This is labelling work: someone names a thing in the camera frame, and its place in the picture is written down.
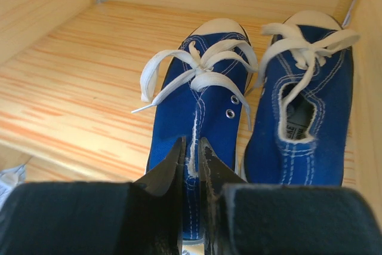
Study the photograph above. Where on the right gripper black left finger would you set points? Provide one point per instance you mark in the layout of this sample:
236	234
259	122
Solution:
141	217

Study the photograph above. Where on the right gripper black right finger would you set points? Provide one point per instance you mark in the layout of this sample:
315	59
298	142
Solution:
244	218

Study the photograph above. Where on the blue sneaker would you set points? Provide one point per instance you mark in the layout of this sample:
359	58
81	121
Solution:
302	119
198	91

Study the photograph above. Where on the wooden shoe cabinet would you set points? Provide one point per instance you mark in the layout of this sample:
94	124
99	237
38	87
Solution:
70	71

